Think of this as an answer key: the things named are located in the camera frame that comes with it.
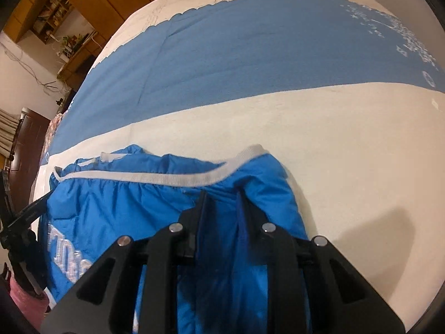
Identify blue and white printed blanket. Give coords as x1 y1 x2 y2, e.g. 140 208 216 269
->
38 0 445 334

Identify thin wall cable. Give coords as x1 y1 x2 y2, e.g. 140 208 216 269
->
0 38 66 93

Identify blue puffer jacket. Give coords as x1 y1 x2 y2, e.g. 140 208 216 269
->
38 143 311 334

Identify beige curtain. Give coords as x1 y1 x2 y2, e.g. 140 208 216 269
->
0 109 20 158

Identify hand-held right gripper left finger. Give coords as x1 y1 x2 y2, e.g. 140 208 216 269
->
41 191 210 334

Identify wooden wall bookshelf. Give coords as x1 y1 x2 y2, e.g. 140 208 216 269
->
16 0 91 44

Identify wooden desk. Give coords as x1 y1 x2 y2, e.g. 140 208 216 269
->
57 31 107 89

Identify dark wooden headboard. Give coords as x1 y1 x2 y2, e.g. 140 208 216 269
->
7 107 51 213

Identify clutter of small desk items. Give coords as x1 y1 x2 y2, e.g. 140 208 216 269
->
52 31 98 56

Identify person's pink checked clothing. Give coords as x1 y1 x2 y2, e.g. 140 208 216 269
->
9 274 50 322

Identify pink floral quilt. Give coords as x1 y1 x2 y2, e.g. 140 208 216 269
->
43 109 68 155

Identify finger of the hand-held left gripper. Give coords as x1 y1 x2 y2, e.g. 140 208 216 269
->
14 191 55 231

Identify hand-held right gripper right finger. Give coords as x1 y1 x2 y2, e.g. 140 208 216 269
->
236 191 406 334

